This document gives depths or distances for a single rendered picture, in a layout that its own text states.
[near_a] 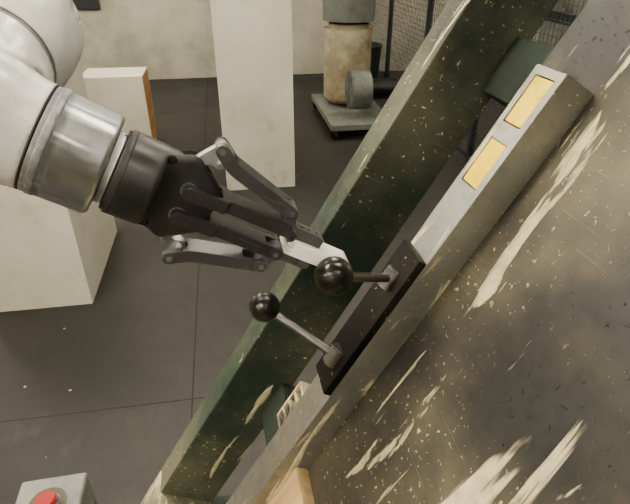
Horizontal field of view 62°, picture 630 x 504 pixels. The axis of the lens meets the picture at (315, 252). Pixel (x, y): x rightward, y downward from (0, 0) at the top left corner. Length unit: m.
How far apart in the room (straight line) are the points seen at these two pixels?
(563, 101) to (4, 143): 0.47
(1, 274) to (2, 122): 2.93
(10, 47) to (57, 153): 0.09
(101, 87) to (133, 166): 5.15
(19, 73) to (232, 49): 3.79
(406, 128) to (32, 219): 2.58
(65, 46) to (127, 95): 5.00
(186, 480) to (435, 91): 0.83
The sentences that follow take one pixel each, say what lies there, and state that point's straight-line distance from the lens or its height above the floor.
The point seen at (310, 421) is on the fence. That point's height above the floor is 1.32.
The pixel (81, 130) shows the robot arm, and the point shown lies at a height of 1.70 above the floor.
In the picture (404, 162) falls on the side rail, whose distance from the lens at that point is 0.77.
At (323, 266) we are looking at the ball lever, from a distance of 0.49.
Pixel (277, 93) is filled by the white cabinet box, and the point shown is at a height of 0.80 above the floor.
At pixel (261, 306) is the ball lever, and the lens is 0.62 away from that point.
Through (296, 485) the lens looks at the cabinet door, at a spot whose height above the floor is 1.24.
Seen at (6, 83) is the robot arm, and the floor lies 1.74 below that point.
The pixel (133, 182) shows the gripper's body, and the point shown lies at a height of 1.66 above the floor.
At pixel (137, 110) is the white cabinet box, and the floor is 0.40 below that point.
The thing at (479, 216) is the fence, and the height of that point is 1.58.
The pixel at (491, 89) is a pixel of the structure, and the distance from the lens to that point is 0.76.
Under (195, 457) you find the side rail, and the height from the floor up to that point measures 0.99.
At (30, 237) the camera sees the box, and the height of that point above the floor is 0.46.
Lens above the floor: 1.82
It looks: 31 degrees down
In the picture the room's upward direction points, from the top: straight up
